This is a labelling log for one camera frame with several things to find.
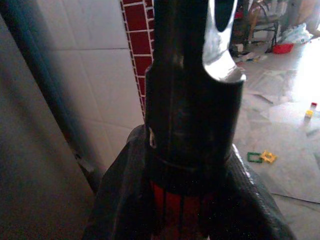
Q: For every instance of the red toy block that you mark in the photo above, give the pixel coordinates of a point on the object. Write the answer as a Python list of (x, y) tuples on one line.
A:
[(314, 104)]

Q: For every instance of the green toy frame piece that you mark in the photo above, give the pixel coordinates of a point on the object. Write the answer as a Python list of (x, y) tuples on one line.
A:
[(252, 157)]

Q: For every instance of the yellow toy frame piece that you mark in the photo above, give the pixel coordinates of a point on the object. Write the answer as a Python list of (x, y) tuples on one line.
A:
[(268, 156)]

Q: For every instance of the red plastic basin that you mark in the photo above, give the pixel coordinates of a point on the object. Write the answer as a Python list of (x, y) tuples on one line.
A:
[(283, 48)]

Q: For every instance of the dark wooden chair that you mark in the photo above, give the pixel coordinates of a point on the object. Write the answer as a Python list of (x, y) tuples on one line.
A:
[(265, 22)]

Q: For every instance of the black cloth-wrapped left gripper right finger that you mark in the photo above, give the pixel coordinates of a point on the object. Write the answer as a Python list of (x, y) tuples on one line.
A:
[(245, 207)]

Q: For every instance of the dark metal pole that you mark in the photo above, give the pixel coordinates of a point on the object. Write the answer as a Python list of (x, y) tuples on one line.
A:
[(47, 82)]

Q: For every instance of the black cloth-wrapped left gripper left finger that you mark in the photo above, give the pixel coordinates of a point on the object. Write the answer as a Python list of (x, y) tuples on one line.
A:
[(122, 190)]

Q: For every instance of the white plastic bag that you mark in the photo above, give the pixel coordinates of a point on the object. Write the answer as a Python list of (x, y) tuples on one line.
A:
[(297, 33)]

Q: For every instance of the white paper sheet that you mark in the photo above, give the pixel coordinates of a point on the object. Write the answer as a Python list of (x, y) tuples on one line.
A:
[(285, 140)]

